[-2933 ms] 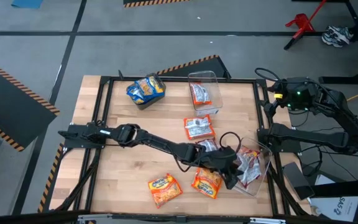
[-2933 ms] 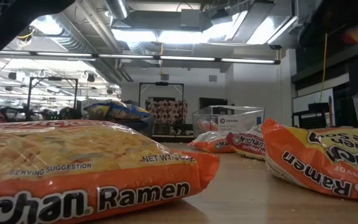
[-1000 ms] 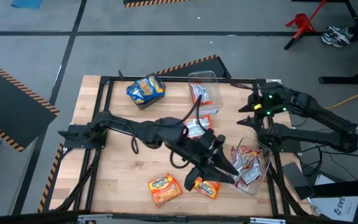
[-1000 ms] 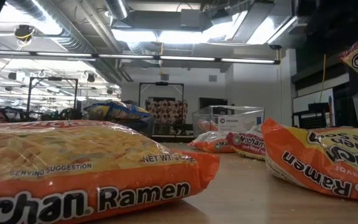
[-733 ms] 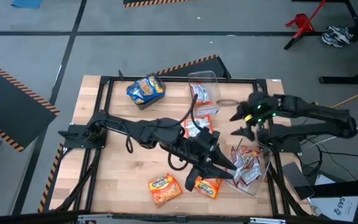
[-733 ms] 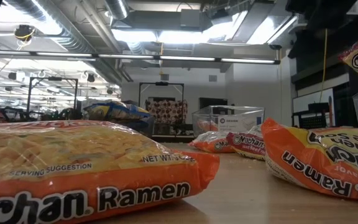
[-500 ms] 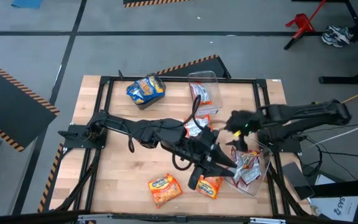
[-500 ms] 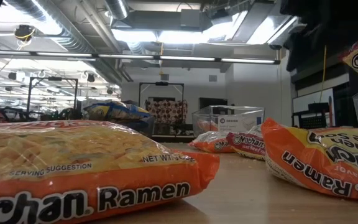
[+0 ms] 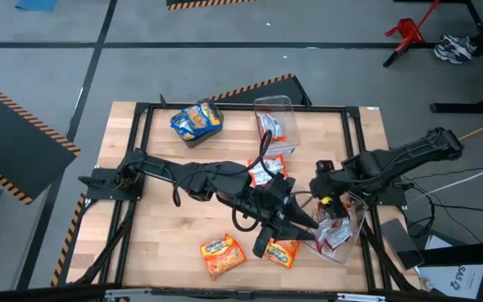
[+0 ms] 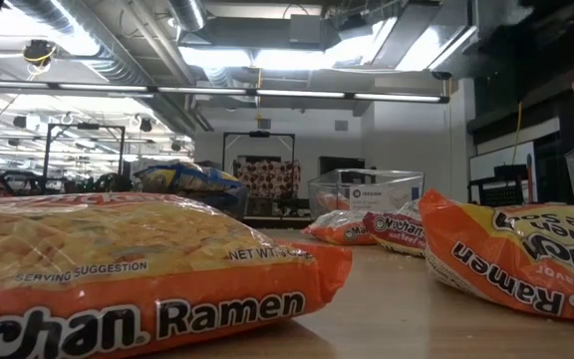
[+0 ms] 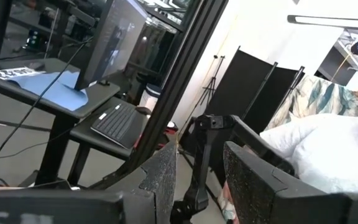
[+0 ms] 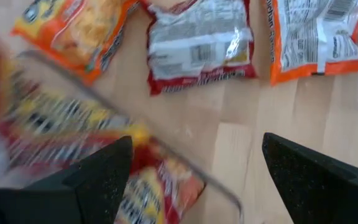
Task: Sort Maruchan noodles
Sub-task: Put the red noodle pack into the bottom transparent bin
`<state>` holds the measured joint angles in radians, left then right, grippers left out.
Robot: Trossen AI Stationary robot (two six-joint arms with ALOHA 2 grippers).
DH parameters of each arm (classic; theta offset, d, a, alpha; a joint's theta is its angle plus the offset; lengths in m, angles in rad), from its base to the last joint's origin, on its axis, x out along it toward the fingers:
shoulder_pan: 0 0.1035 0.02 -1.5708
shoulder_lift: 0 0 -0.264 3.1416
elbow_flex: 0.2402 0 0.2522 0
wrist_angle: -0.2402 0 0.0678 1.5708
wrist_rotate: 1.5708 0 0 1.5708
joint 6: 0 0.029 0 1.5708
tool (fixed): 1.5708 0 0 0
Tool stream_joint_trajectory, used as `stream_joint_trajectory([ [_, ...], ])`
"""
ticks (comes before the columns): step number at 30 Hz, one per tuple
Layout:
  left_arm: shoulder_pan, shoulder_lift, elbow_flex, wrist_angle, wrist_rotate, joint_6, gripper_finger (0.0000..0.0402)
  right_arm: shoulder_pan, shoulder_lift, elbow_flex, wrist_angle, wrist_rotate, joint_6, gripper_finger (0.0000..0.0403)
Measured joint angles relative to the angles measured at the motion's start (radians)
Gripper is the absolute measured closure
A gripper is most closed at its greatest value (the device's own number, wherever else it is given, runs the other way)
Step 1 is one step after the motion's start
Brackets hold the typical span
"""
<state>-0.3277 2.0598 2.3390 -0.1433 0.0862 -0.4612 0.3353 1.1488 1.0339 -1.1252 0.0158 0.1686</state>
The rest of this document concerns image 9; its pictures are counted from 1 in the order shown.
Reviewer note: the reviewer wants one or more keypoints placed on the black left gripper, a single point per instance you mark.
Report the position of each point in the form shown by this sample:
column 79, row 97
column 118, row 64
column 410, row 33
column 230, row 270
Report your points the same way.
column 266, row 205

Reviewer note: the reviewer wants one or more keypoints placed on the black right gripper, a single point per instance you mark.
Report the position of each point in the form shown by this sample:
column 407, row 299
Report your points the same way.
column 329, row 182

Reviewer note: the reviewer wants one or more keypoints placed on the orange Maruchan ramen packet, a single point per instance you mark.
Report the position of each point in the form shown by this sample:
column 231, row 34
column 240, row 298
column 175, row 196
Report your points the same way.
column 273, row 123
column 266, row 168
column 222, row 256
column 283, row 253

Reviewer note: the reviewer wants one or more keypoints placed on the blue Maruchan ramen packet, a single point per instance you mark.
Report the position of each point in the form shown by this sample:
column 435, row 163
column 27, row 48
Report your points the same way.
column 183, row 128
column 201, row 115

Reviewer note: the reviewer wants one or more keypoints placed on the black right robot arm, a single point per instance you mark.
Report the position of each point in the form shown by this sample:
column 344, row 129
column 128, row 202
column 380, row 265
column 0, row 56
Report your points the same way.
column 413, row 153

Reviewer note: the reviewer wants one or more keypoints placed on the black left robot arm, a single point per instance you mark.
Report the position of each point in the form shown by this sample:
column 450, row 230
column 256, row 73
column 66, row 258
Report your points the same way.
column 208, row 180

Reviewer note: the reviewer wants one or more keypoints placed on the clear plastic bin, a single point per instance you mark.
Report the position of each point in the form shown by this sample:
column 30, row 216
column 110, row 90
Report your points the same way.
column 289, row 138
column 344, row 253

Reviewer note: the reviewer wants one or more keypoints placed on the black flat tablet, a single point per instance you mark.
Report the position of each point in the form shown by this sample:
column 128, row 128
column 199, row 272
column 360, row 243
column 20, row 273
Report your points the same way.
column 403, row 245

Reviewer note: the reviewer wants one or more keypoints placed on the dark grey plastic bin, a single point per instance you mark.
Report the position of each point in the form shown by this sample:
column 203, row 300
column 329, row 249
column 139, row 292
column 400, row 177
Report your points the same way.
column 204, row 138

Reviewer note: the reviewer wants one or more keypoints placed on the black hazard-striped floor mat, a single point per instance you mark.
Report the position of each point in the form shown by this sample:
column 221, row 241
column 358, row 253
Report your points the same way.
column 15, row 138
column 279, row 94
column 208, row 3
column 67, row 243

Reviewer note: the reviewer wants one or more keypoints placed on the white printed sheet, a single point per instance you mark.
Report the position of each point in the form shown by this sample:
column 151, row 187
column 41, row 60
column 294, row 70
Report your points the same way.
column 455, row 281

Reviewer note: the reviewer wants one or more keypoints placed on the person's shoe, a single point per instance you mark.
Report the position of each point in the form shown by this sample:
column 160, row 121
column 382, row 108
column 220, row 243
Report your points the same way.
column 449, row 53
column 461, row 44

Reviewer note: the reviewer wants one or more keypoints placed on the red metal stand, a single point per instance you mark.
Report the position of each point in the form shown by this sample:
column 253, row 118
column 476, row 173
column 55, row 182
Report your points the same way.
column 407, row 30

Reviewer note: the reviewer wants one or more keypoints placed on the blue floor mat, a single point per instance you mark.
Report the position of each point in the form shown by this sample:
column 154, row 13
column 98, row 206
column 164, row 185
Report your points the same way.
column 36, row 4

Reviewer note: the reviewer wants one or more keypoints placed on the black camera mount rail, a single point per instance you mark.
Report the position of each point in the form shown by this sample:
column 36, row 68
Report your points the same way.
column 241, row 295

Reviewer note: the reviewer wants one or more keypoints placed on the black aluminium table frame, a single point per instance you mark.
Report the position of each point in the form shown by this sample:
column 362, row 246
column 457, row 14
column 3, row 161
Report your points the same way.
column 241, row 107

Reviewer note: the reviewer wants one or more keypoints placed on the black metal stand frame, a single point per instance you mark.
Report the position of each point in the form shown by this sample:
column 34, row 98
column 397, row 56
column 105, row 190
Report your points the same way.
column 468, row 107
column 476, row 255

